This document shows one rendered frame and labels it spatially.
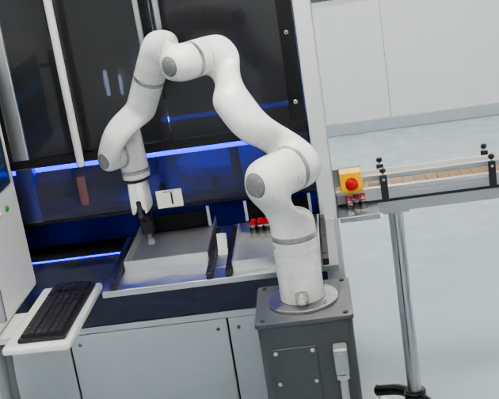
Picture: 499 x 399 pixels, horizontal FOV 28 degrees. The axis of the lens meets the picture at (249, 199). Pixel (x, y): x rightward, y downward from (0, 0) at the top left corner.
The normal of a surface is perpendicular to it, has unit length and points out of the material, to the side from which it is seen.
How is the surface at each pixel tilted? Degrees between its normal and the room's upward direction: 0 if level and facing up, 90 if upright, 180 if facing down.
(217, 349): 90
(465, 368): 0
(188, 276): 0
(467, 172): 0
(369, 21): 90
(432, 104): 90
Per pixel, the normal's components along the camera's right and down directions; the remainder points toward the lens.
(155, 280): -0.15, -0.94
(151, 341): -0.04, 0.30
